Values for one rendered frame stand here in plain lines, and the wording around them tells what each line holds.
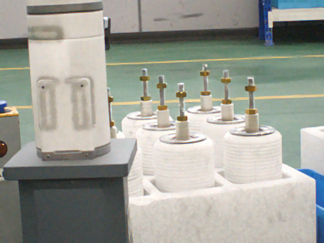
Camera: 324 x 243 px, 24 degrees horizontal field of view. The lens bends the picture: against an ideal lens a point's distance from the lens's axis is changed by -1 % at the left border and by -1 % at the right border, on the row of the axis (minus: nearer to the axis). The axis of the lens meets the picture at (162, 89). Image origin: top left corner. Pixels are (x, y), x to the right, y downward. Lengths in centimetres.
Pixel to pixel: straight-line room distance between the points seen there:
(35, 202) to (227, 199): 38
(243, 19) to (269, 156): 522
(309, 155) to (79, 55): 83
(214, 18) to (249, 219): 526
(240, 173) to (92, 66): 42
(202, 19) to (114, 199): 555
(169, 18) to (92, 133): 554
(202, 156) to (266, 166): 11
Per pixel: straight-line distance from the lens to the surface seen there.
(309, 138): 164
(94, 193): 91
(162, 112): 135
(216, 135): 136
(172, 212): 119
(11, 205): 123
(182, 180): 122
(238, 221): 123
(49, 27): 91
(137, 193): 121
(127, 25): 647
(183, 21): 644
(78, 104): 91
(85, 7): 91
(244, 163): 125
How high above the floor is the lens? 50
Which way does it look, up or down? 8 degrees down
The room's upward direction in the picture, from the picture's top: 3 degrees counter-clockwise
